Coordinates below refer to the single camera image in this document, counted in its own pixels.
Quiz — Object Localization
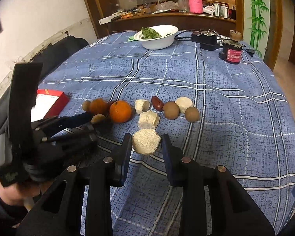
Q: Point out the red box white inside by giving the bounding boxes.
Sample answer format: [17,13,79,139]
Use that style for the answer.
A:
[31,89,69,122]

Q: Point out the black power adapter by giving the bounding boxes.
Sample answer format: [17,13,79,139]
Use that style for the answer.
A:
[191,30,220,51]

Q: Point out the blue plaid tablecloth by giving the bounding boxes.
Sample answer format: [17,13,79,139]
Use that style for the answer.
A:
[39,32,295,235]

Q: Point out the white bowl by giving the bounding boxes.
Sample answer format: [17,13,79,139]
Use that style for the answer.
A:
[134,25,178,50]

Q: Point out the wooden cabinet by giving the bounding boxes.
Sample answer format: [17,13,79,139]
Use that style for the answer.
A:
[84,0,245,38]

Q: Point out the black jar red label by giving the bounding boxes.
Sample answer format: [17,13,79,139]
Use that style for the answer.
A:
[219,30,242,65]

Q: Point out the small beige piece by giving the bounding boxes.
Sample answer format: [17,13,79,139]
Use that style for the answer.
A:
[90,113,106,124]

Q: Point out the small brown round fruit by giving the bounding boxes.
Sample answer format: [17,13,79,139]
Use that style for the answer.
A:
[81,100,91,112]

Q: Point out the clear glass jar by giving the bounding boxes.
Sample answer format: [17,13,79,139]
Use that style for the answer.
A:
[178,0,189,13]

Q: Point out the large orange tangerine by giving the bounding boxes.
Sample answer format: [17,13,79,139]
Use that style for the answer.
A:
[109,100,132,123]

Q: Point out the small orange tangerine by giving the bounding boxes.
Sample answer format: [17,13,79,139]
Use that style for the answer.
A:
[89,98,109,116]

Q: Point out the red date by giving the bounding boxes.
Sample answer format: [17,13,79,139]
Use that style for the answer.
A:
[151,96,164,111]

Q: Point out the pink thermos bottle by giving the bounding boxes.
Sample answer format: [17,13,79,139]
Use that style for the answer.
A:
[188,0,203,14]

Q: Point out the white layered cake piece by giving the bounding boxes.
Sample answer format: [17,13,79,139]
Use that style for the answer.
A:
[137,111,160,129]

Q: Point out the sesame rice cake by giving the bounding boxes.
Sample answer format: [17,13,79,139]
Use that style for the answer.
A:
[132,128,161,155]

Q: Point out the left hand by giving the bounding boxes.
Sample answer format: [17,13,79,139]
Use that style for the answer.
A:
[0,181,54,206]

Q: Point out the black strap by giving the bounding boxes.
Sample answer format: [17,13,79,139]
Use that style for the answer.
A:
[0,62,44,187]

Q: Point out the green cloth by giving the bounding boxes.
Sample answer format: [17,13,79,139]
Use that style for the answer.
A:
[128,36,137,41]

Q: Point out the white round cake piece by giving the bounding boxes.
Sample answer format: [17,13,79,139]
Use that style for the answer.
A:
[175,96,193,113]

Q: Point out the black sofa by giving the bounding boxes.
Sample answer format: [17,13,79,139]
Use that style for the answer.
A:
[0,35,89,153]

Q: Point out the green leafy vegetables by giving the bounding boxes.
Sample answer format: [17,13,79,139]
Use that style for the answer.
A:
[140,27,170,40]

